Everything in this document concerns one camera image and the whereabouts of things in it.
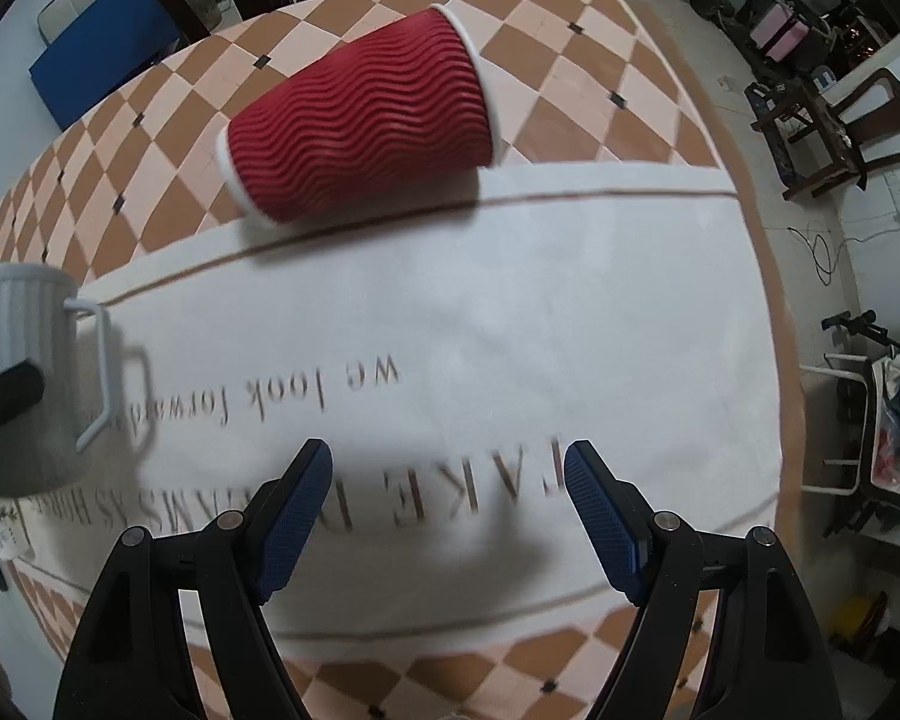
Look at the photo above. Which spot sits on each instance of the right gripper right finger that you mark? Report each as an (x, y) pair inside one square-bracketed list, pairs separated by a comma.
[(766, 658)]

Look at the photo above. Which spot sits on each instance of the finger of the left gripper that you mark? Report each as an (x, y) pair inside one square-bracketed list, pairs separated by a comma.
[(21, 389)]

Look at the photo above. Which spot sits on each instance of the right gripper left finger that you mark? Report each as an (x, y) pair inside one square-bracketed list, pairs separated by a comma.
[(129, 657)]

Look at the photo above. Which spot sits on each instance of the grey plastic mug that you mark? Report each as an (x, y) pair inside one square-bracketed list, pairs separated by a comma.
[(80, 430)]

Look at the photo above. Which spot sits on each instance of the white printed paper cup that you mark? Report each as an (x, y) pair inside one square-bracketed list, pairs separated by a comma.
[(14, 539)]

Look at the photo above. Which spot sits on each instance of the red corrugated paper cup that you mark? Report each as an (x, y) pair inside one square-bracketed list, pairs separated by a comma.
[(407, 102)]

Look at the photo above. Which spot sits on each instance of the white chair with clothes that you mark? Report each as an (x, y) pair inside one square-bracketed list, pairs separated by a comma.
[(868, 397)]

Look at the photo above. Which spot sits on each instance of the blue cushioned bench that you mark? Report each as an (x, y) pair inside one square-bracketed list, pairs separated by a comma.
[(100, 50)]

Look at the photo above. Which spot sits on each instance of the checkered lettered tablecloth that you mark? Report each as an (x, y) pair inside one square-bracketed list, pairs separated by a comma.
[(608, 279)]

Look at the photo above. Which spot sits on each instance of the brown wooden chair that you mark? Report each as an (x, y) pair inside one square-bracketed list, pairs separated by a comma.
[(860, 133)]

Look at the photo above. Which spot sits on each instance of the pink seated exercise machine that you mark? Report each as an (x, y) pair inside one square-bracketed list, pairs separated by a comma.
[(785, 39)]

